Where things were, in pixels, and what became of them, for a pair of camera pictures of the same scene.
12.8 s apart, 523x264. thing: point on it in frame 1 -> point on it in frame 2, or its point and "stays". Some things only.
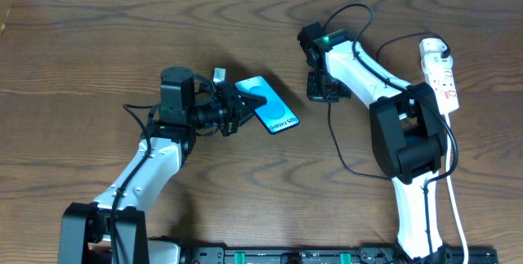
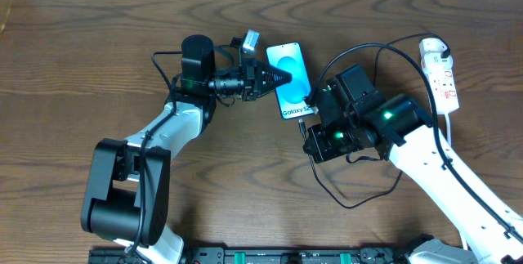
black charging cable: [446, 53] -> [376, 64]
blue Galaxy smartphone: [273, 114] -> [288, 57]
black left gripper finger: [248, 103] -> [270, 77]
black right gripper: [321, 91] -> [312, 146]
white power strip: [430, 50] stays
